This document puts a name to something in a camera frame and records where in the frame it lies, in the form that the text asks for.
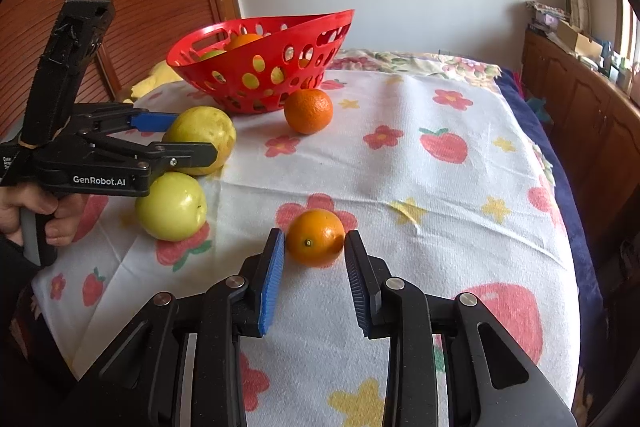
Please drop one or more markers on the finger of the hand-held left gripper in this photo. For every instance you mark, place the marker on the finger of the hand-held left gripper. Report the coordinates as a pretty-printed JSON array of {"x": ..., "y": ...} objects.
[
  {"x": 190, "y": 154},
  {"x": 152, "y": 122}
]

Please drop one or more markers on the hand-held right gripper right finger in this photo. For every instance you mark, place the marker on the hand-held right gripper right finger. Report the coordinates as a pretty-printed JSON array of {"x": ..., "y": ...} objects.
[{"x": 360, "y": 287}]

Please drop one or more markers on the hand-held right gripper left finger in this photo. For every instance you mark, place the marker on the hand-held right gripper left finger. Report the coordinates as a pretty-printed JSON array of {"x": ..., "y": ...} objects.
[{"x": 272, "y": 282}]

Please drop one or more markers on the large yellow pear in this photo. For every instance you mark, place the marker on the large yellow pear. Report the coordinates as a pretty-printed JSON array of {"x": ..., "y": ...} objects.
[{"x": 210, "y": 132}]

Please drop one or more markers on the yellow-green pear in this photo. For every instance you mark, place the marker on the yellow-green pear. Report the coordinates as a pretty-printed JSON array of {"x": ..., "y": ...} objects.
[{"x": 170, "y": 207}]

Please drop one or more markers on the small orange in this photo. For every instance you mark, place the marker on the small orange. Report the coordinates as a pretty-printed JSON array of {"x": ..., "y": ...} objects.
[{"x": 315, "y": 239}]

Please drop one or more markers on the small green fruit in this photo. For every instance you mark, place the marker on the small green fruit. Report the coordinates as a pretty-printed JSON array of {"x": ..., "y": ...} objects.
[
  {"x": 251, "y": 80},
  {"x": 212, "y": 55}
]

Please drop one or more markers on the large orange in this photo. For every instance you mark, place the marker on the large orange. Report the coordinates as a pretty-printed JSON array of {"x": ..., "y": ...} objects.
[{"x": 245, "y": 41}]

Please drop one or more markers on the tangerine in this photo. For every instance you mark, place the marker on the tangerine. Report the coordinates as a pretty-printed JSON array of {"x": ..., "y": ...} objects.
[{"x": 308, "y": 112}]

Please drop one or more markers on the red perforated plastic basket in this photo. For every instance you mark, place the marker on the red perforated plastic basket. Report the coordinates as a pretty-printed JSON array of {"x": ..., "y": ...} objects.
[{"x": 307, "y": 23}]

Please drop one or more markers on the person's left hand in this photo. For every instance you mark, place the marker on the person's left hand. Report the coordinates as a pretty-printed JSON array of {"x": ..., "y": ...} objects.
[{"x": 67, "y": 222}]

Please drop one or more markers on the white fruit-print tablecloth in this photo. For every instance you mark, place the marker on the white fruit-print tablecloth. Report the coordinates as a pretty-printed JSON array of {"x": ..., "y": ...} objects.
[{"x": 400, "y": 232}]

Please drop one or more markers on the navy blue blanket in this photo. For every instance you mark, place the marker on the navy blue blanket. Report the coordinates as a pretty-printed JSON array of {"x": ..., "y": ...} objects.
[{"x": 575, "y": 247}]

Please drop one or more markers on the floral quilt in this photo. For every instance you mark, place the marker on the floral quilt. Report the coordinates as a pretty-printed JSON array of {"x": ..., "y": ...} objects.
[{"x": 425, "y": 64}]

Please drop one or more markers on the teal cloth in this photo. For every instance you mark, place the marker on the teal cloth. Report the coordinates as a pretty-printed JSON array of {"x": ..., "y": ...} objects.
[{"x": 540, "y": 109}]

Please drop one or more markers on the wooden cabinet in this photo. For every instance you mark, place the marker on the wooden cabinet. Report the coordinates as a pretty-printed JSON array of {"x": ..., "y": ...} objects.
[{"x": 590, "y": 117}]

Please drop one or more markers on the cardboard box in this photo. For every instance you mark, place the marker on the cardboard box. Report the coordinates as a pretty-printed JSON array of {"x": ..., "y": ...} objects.
[{"x": 575, "y": 38}]

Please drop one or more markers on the pile of printed cloths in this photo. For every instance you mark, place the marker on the pile of printed cloths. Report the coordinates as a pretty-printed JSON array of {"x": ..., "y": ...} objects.
[{"x": 545, "y": 14}]

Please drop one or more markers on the window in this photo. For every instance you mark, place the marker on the window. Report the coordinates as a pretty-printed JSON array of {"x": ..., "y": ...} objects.
[{"x": 631, "y": 22}]

